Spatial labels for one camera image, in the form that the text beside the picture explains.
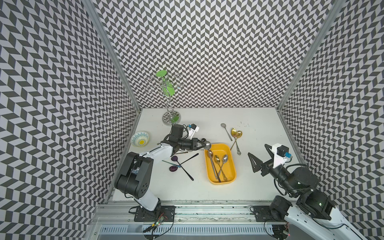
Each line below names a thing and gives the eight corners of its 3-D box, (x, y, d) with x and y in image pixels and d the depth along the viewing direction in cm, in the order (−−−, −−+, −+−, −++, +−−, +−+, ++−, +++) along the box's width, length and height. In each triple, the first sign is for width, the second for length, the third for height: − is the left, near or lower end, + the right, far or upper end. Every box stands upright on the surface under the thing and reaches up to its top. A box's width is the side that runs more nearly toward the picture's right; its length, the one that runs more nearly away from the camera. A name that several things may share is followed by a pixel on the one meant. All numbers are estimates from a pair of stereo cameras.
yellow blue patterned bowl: (131, 147, 98) (128, 143, 95) (135, 134, 105) (133, 131, 101) (146, 147, 98) (145, 143, 95) (150, 134, 105) (148, 131, 101)
